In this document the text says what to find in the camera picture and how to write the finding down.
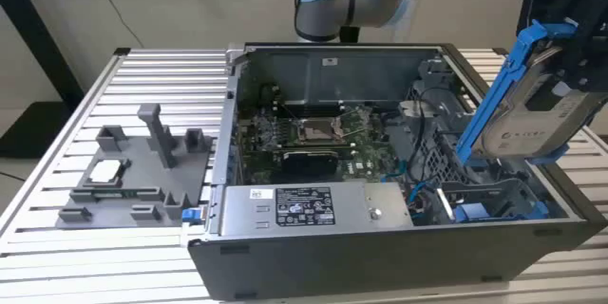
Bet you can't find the blue wire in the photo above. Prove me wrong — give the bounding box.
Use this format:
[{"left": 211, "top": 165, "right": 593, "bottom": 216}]
[{"left": 381, "top": 161, "right": 437, "bottom": 213}]

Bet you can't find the black graphics card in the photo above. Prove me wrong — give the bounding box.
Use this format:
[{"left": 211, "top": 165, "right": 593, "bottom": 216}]
[{"left": 279, "top": 149, "right": 341, "bottom": 181}]

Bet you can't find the black open PC case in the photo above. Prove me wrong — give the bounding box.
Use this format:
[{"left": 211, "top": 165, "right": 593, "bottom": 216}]
[{"left": 187, "top": 41, "right": 608, "bottom": 302}]

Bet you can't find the long black wire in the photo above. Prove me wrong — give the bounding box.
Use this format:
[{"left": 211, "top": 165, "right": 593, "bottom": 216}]
[{"left": 407, "top": 85, "right": 457, "bottom": 184}]

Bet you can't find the hard disk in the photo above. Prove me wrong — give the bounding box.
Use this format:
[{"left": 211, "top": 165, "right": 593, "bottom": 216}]
[{"left": 455, "top": 19, "right": 608, "bottom": 169}]

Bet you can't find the silver CPU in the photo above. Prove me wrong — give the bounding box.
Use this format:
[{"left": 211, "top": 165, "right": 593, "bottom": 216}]
[{"left": 88, "top": 160, "right": 127, "bottom": 183}]

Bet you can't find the CPU socket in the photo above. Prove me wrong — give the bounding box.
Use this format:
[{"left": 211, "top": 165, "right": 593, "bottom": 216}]
[{"left": 293, "top": 117, "right": 341, "bottom": 143}]

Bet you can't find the silver power supply unit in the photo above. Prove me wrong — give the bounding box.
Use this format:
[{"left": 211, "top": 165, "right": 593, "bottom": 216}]
[{"left": 219, "top": 181, "right": 412, "bottom": 238}]

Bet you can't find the blue case latch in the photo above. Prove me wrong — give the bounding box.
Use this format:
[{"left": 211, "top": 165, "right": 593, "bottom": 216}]
[{"left": 180, "top": 206, "right": 201, "bottom": 226}]

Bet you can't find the green motherboard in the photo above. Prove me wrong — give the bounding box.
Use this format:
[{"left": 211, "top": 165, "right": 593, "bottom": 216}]
[{"left": 236, "top": 103, "right": 415, "bottom": 187}]

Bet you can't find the grey parts rack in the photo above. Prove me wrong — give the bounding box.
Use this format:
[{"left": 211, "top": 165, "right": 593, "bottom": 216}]
[{"left": 55, "top": 103, "right": 213, "bottom": 230}]

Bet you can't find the thin black wall cable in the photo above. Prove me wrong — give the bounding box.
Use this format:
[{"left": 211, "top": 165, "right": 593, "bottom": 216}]
[{"left": 79, "top": 0, "right": 144, "bottom": 49}]

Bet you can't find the green RAM stick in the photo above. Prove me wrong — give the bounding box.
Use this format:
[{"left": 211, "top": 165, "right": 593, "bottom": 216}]
[{"left": 93, "top": 189, "right": 144, "bottom": 199}]

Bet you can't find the black desk leg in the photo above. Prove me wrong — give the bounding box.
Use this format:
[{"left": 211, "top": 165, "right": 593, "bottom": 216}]
[{"left": 0, "top": 0, "right": 88, "bottom": 159}]

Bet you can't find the black RAM slot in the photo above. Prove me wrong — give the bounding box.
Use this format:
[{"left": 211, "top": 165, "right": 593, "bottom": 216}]
[{"left": 271, "top": 98, "right": 348, "bottom": 112}]

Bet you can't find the grey metal disk bay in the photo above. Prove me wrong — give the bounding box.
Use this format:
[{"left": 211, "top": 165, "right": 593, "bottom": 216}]
[{"left": 383, "top": 58, "right": 571, "bottom": 227}]

